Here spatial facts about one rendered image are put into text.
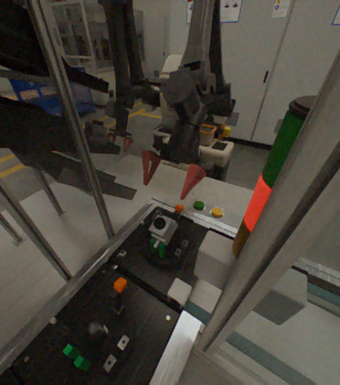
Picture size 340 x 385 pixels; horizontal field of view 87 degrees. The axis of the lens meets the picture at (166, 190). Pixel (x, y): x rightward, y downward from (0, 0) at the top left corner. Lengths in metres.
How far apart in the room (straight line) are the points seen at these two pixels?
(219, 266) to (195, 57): 0.42
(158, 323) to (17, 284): 0.48
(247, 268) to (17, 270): 0.74
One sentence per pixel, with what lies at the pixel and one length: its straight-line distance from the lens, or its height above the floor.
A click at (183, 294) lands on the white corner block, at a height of 0.99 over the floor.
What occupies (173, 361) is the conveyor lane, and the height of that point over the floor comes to 0.95.
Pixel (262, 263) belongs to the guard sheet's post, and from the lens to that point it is 0.18.
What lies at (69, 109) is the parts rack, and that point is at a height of 1.34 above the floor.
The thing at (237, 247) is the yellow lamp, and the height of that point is 1.28.
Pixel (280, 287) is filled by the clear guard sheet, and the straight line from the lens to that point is 0.21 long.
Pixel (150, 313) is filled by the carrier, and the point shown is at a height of 0.97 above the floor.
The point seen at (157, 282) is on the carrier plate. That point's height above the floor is 0.97.
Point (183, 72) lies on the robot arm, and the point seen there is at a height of 1.40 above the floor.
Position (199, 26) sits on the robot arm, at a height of 1.47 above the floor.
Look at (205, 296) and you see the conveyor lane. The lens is 0.57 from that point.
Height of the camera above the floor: 1.44
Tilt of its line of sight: 40 degrees down
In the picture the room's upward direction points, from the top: straight up
